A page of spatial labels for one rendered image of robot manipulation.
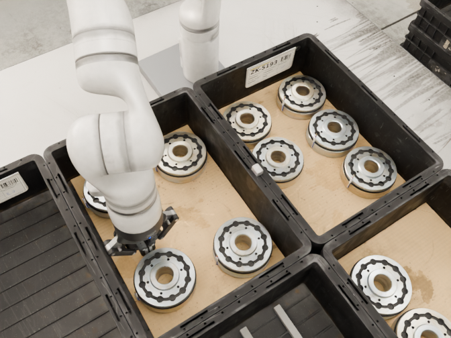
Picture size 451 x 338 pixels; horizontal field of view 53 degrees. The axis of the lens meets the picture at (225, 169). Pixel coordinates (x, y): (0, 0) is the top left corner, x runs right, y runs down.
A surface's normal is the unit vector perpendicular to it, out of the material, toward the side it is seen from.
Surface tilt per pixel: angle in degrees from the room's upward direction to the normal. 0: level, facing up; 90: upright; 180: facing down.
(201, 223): 0
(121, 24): 50
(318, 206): 0
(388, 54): 0
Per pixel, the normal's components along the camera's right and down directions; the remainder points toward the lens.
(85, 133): 0.07, -0.29
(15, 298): 0.04, -0.52
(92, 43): -0.14, -0.01
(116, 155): 0.15, 0.43
